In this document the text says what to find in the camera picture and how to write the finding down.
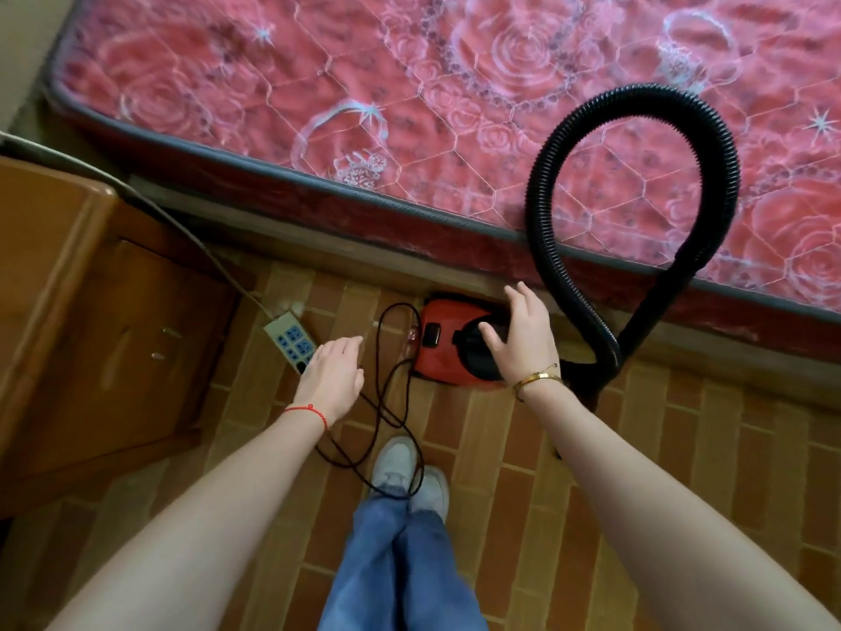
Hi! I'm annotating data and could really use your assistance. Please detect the person's right hand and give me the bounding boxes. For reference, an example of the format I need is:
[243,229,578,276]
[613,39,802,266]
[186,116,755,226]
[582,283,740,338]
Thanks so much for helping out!
[477,281,563,390]

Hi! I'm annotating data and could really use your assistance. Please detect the person's left hand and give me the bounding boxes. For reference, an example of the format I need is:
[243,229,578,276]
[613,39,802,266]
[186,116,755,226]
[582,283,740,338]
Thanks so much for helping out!
[288,335,366,428]

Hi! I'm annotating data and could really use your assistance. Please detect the person's left forearm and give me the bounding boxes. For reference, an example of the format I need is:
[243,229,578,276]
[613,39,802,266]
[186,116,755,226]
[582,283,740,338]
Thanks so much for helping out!
[45,406,329,631]

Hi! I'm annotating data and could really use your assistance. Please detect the person's right forearm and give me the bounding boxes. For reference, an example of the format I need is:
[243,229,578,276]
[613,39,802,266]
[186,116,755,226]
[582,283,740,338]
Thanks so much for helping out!
[516,376,841,631]

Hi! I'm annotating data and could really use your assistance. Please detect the red canister vacuum cleaner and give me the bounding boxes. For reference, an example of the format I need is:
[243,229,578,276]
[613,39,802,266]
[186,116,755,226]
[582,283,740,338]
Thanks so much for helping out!
[412,293,521,391]

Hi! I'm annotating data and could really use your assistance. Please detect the white power strip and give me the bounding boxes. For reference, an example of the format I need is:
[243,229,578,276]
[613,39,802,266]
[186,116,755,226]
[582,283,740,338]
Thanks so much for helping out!
[263,311,319,376]

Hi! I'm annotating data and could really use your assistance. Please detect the white sneaker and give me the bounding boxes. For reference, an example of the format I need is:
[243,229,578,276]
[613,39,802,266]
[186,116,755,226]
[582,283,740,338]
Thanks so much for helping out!
[409,465,452,524]
[370,436,419,499]

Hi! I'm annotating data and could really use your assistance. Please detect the blue denim jeans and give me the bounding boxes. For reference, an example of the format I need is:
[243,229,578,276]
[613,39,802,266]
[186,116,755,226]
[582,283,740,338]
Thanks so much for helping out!
[317,495,491,631]

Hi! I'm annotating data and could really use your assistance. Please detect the red floral quilted mattress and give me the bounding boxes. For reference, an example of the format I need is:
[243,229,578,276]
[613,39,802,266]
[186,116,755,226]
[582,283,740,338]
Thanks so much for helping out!
[42,0,841,324]

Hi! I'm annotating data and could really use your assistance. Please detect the brown wooden nightstand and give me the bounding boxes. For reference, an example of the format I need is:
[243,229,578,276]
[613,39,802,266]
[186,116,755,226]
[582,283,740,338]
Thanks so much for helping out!
[0,156,241,520]

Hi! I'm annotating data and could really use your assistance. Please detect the black vacuum power cord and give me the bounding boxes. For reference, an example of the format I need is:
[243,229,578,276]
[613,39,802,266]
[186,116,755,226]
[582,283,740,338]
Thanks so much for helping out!
[314,302,427,500]

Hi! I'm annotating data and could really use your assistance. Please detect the red string bracelet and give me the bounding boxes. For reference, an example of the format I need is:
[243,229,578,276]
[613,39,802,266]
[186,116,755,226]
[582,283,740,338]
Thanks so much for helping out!
[283,403,329,432]

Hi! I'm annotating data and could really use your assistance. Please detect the gold bangle bracelet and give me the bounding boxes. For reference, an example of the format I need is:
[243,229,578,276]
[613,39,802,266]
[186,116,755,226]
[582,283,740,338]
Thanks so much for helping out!
[511,364,565,403]

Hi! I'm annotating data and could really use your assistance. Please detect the wooden bed frame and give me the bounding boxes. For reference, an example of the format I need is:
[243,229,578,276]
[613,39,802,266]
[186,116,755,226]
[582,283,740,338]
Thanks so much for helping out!
[125,176,841,396]

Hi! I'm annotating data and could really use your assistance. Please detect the grey power strip cable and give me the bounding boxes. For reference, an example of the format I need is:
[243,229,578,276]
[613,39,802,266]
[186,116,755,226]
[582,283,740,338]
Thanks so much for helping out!
[0,131,274,320]

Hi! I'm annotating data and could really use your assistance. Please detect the black corrugated vacuum hose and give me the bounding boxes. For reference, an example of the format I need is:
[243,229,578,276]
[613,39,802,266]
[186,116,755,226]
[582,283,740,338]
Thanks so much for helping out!
[523,83,742,415]

